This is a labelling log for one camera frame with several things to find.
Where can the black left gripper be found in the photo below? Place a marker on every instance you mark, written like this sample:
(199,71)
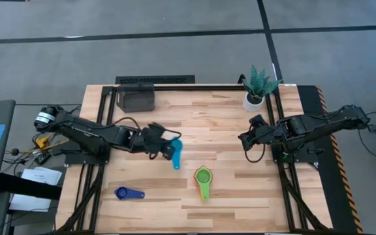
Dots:
(153,137)

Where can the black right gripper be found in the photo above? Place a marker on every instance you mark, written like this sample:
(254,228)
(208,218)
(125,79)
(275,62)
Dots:
(261,132)

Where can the cyan measuring cup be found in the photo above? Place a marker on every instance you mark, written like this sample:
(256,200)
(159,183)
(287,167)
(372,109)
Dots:
(176,160)

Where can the green measuring cup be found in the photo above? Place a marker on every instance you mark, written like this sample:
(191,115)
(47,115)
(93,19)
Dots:
(203,177)

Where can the small dark blue measuring cup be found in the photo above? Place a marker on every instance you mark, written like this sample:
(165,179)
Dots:
(121,193)

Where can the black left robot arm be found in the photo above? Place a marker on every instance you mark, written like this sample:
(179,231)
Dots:
(87,130)

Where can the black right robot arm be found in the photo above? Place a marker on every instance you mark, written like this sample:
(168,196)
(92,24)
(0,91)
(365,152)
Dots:
(308,127)

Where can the dark grey basket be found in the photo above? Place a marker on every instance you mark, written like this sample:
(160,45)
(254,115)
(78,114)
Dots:
(135,98)

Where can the potted green plant white pot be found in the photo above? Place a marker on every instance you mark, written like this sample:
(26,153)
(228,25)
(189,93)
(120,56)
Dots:
(255,94)

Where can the black floor vent grille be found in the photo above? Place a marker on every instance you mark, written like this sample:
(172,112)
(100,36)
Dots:
(155,79)

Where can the black mat with hazard stripe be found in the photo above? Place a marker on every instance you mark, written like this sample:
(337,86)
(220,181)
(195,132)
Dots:
(335,196)

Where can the small black power box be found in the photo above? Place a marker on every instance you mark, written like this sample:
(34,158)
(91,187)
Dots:
(42,158)

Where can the white paper sheets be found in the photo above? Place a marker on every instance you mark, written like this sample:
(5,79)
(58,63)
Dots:
(41,176)

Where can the black curved bracket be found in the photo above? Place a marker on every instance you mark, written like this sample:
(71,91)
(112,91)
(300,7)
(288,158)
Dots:
(241,79)

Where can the black aluminium table frame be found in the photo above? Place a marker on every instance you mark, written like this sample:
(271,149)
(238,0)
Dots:
(106,98)

